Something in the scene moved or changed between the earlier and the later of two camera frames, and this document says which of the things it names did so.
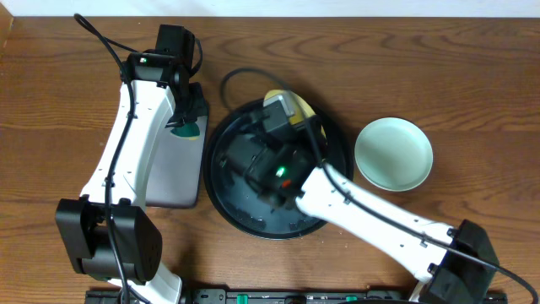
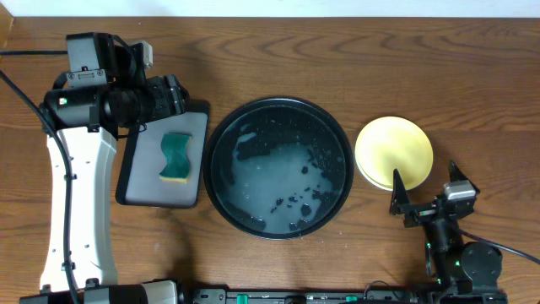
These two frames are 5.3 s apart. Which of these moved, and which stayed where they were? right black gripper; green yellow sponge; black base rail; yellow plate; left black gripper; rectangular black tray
Moved: left black gripper; yellow plate; right black gripper; green yellow sponge
Stayed: rectangular black tray; black base rail
